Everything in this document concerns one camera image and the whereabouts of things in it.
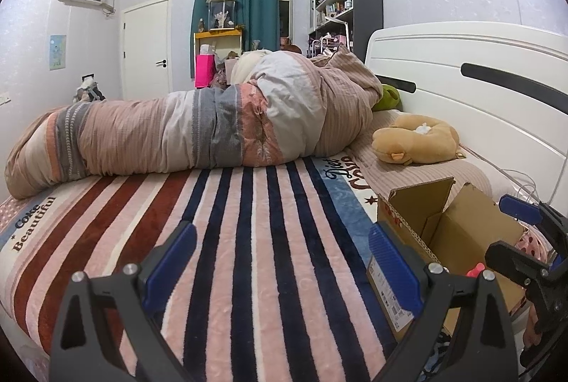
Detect striped pink quilt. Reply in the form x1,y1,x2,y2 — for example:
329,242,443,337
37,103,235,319
4,44,384,201

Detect cardboard box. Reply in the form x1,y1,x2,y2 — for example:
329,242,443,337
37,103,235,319
365,177,526,343

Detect small wall poster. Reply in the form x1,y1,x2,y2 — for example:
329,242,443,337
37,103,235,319
49,35,67,70

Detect green plush toy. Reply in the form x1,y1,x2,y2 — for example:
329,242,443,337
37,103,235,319
372,84,404,112

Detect pink striped pillow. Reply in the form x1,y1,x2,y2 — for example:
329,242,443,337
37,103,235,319
346,109,502,205

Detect white door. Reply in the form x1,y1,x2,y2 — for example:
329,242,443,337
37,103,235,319
122,0,171,101

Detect white cable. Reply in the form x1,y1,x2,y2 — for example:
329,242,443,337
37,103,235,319
497,167,555,205

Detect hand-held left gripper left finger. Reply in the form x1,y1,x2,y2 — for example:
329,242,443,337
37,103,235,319
51,220,198,382

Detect window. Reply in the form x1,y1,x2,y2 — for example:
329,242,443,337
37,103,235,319
277,0,294,39

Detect pink bag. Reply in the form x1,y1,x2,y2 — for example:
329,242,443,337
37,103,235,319
195,54,217,89

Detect teal curtain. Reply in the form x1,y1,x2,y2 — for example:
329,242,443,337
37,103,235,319
191,0,280,79

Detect striped fleece blanket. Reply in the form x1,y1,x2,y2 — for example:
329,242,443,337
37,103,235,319
0,154,400,382

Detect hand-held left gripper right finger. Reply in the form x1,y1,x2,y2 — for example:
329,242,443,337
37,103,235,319
367,222,520,382

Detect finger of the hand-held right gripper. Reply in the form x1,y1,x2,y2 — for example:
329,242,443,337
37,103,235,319
484,241,555,289
498,194,568,238

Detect brown plush toy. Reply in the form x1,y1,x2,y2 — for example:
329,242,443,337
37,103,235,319
372,115,461,165

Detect white headboard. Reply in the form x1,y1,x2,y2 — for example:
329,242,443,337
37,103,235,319
364,22,568,210

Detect glass display case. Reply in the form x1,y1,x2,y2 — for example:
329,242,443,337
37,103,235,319
205,0,238,30

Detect yellow shelf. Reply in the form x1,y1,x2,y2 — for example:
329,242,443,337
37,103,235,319
194,27,245,90

